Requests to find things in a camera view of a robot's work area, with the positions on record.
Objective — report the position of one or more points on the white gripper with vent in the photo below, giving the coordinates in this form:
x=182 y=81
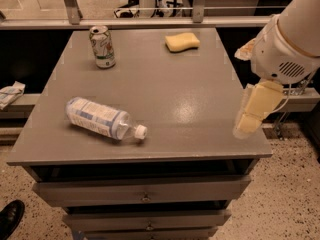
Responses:
x=279 y=54

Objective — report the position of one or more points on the clear blue-label plastic bottle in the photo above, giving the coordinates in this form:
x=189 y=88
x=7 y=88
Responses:
x=104 y=120

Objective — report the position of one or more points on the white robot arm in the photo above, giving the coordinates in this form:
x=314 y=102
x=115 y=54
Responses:
x=299 y=23

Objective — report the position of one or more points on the green white 7up can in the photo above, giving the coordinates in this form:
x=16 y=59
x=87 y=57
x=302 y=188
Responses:
x=101 y=42

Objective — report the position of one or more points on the crumpled paper bag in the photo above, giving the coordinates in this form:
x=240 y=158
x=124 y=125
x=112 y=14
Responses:
x=245 y=52

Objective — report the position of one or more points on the yellow sponge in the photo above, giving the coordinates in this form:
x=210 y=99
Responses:
x=181 y=42

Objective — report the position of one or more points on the top grey drawer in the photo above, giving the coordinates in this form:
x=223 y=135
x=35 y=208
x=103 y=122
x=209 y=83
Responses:
x=142 y=191

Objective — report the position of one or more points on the grey drawer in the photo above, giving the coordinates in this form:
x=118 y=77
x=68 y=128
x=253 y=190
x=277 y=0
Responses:
x=147 y=220
x=171 y=234
x=142 y=191

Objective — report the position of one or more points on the grey drawer cabinet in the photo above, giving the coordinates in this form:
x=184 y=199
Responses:
x=144 y=150

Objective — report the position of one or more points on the middle grey drawer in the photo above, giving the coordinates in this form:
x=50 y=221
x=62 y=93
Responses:
x=147 y=220

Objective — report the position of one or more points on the bottom grey drawer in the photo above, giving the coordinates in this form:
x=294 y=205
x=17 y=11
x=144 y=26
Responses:
x=171 y=234

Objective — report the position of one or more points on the black leather shoe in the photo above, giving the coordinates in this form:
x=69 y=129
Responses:
x=10 y=218

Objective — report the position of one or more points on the metal railing frame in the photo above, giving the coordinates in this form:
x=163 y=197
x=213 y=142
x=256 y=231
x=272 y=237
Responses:
x=83 y=14

